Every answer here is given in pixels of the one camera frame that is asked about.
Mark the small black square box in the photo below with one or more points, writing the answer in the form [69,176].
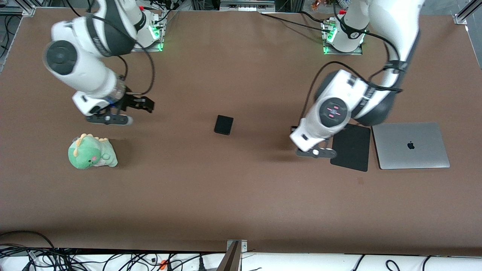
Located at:
[223,125]

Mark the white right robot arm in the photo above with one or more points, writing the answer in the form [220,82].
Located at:
[83,64]

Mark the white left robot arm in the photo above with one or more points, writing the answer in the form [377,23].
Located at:
[399,22]

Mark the black mouse pad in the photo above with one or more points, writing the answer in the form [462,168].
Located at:
[350,150]

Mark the green dinosaur plush toy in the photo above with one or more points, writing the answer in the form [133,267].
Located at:
[90,152]

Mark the silver closed laptop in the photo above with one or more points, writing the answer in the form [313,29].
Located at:
[399,150]

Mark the silver equipment box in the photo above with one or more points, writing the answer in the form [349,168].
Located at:
[246,4]

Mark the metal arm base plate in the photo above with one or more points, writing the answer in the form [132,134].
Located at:
[327,51]
[159,46]

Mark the aluminium frame profile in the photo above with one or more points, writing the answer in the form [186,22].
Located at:
[467,13]
[15,10]

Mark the metal table edge bracket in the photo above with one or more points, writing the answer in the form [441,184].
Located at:
[243,244]

